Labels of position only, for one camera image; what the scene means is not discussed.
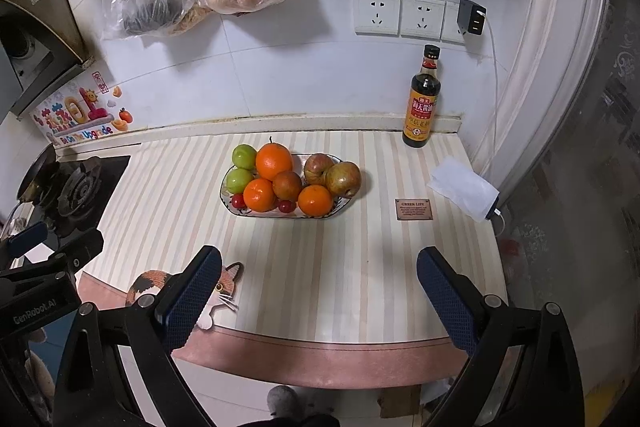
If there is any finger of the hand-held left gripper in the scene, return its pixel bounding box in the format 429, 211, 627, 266
30, 229, 106, 278
0, 222, 48, 260

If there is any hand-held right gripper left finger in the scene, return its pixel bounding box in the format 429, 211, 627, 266
52, 244, 223, 427

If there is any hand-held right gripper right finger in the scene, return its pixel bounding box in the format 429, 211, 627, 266
416, 246, 586, 427

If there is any small orange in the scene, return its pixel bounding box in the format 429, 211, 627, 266
243, 178, 278, 212
298, 185, 334, 217

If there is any green apple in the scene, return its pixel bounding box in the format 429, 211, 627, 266
232, 144, 259, 170
226, 168, 254, 195

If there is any large orange with stem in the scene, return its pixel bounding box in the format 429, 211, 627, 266
255, 137, 294, 182

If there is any yellow-brown apple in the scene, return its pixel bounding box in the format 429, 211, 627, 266
325, 161, 362, 199

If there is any floral ceramic plate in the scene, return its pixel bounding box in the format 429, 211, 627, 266
221, 153, 357, 220

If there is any striped red apple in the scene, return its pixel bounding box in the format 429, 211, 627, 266
303, 153, 336, 186

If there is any calico cat sticker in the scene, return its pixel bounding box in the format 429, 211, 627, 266
125, 262, 244, 333

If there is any black gas stove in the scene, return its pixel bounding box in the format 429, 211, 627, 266
22, 154, 132, 238

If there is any black wok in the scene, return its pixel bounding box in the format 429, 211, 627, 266
15, 144, 58, 202

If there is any brown printed label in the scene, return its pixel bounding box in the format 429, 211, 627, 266
395, 198, 435, 221

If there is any white power bank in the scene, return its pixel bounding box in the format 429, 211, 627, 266
482, 191, 503, 223

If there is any white paper tissue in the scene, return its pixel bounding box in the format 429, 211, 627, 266
426, 157, 497, 220

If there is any grey fuzzy slipper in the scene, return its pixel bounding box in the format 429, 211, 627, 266
267, 384, 311, 418

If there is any dark red apple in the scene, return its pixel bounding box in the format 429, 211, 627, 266
272, 170, 303, 201

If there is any dark soy sauce bottle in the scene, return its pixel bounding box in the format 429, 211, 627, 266
402, 44, 442, 150

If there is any metal range hood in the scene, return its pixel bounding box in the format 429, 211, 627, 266
0, 0, 96, 122

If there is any clear bag with brown contents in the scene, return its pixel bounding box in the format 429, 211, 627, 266
170, 4, 213, 35

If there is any black charger plug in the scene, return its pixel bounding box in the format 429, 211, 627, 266
457, 0, 487, 36

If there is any colourful cartoon wall sticker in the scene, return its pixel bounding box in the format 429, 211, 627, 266
30, 72, 136, 148

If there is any white charging cable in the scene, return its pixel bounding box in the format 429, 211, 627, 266
482, 12, 507, 228

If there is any white wall socket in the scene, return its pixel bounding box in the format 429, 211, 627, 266
442, 1, 481, 44
401, 0, 447, 40
352, 0, 402, 35

